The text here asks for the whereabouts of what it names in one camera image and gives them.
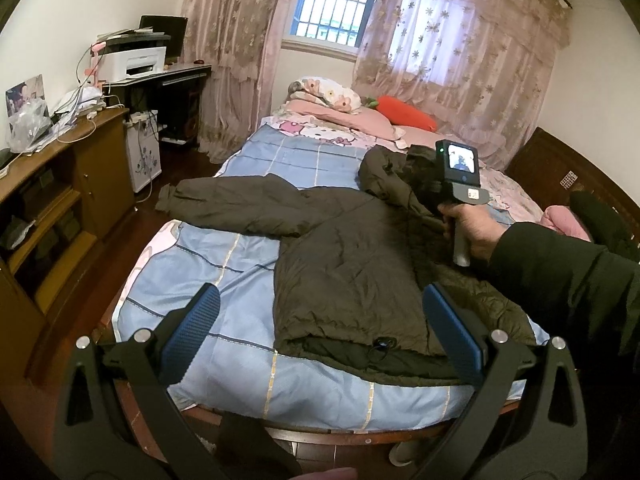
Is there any floral print pillow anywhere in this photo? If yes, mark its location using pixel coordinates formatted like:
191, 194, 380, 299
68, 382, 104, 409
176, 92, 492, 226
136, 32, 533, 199
286, 77, 363, 111

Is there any grey shoe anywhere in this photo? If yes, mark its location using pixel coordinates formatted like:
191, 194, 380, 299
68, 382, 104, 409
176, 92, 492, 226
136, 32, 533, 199
389, 440, 426, 466

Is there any white power strip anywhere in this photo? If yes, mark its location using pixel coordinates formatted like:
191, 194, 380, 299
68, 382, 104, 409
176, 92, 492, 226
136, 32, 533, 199
127, 110, 161, 133

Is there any dark wooden bed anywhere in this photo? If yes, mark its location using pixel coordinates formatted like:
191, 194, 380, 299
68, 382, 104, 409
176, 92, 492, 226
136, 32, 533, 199
95, 127, 640, 448

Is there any orange carrot pillow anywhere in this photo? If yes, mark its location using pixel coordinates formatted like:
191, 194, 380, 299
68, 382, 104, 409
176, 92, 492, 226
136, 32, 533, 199
367, 95, 438, 133

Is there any barred window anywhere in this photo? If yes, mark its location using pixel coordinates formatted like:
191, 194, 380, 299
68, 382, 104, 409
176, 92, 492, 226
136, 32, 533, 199
282, 0, 388, 58

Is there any pink desk lamp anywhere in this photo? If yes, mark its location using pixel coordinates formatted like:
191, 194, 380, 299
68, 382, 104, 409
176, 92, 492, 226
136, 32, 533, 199
85, 42, 108, 93

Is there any white cable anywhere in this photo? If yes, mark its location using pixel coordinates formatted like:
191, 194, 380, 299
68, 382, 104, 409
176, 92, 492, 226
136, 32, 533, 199
55, 105, 126, 143

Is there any black garment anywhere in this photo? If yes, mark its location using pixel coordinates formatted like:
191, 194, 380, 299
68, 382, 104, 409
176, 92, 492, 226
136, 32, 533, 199
570, 190, 640, 261

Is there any pink floral curtain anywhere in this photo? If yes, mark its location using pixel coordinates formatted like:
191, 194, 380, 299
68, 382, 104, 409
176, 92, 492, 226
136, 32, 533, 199
180, 0, 301, 161
352, 0, 573, 171

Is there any person's right hand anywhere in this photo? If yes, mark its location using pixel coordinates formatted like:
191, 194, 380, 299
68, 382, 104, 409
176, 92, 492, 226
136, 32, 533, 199
437, 203, 516, 261

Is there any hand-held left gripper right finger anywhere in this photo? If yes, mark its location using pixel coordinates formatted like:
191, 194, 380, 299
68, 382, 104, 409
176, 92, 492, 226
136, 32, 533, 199
421, 281, 588, 480

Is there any white printer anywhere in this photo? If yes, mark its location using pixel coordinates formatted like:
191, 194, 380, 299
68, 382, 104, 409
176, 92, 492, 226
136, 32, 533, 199
97, 46, 168, 83

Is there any person's right forearm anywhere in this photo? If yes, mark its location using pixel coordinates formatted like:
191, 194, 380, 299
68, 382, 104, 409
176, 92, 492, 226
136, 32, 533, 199
487, 222, 640, 391

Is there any olive green padded jacket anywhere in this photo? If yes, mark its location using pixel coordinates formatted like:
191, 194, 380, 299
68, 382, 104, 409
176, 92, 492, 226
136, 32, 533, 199
155, 146, 538, 387

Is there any wooden cabinet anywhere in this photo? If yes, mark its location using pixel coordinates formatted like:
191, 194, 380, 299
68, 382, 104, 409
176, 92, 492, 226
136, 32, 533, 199
0, 107, 138, 386

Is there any pink padded cloth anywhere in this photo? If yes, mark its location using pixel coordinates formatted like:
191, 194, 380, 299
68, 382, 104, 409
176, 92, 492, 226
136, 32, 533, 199
542, 205, 591, 241

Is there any pink cartoon print sheet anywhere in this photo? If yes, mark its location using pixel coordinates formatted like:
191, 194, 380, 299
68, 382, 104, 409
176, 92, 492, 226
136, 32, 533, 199
260, 114, 543, 226

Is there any dark computer desk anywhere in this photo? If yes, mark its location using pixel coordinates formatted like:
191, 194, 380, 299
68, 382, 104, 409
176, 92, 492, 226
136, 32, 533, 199
102, 62, 213, 148

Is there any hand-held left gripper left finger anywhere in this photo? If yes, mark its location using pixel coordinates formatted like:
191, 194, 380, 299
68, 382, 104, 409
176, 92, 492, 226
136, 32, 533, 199
52, 282, 231, 480

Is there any small white floral cabinet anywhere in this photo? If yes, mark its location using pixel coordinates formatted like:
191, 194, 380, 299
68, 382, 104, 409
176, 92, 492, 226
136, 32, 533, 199
124, 110, 163, 193

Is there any clear plastic bag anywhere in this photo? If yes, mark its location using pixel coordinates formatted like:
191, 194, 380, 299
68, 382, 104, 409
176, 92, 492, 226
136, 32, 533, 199
7, 99, 53, 153

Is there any black monitor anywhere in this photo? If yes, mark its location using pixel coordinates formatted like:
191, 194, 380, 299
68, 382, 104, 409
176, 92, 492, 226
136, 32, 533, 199
139, 15, 188, 61

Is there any framed photo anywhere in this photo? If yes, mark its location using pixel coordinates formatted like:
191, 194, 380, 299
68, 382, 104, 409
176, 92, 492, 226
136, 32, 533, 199
5, 74, 51, 121

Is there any pink pillow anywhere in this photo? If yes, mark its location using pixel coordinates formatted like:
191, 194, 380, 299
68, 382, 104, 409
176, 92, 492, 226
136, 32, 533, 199
285, 99, 406, 141

